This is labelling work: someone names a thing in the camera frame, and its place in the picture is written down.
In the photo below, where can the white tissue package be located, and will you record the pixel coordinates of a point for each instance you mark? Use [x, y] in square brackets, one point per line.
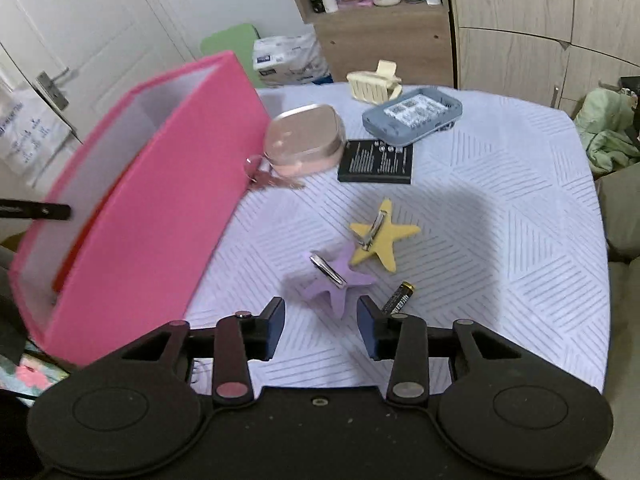
[285, 60]

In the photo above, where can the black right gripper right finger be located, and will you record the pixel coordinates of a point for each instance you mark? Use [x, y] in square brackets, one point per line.
[402, 339]

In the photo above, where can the colourful floral cloth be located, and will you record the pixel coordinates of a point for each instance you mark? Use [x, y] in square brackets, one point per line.
[30, 377]

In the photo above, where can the wooden shelf cabinet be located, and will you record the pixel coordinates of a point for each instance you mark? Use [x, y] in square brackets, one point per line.
[417, 36]

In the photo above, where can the purple star hair clip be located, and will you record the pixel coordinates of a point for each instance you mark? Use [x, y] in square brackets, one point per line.
[336, 277]

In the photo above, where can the white patterned tablecloth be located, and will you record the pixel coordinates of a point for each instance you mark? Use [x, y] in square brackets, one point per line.
[510, 236]

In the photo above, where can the green cloth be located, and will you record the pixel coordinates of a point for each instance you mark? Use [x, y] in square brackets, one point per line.
[602, 124]

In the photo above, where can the grey router back cover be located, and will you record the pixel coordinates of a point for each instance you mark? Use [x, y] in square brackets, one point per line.
[412, 116]

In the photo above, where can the cream hair claw clip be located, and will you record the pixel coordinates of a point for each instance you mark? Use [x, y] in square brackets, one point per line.
[377, 87]

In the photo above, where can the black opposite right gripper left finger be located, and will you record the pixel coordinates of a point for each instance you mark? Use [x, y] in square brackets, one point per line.
[28, 210]

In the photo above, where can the white plastic bag on door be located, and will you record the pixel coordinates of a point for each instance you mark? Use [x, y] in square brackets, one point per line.
[32, 133]

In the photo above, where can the silver door handle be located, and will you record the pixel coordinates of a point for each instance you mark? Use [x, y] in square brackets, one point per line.
[49, 86]

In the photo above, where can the black flat battery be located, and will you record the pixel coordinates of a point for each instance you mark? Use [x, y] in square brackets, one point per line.
[373, 161]

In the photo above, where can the black AA battery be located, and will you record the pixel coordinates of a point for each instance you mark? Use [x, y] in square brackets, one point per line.
[399, 298]

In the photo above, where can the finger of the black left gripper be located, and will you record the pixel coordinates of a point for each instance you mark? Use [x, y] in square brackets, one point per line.
[239, 339]

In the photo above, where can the rose gold compact case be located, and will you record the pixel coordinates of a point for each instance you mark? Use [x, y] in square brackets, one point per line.
[305, 140]

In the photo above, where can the yellow star hair clip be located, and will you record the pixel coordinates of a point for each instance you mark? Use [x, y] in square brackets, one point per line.
[378, 238]

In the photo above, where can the pink storage box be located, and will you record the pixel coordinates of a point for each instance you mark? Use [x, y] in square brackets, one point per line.
[172, 152]

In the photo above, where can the red patterned gift box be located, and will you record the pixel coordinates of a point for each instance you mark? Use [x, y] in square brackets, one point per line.
[66, 266]

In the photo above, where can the white door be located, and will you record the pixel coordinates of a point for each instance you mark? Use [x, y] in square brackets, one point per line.
[94, 51]

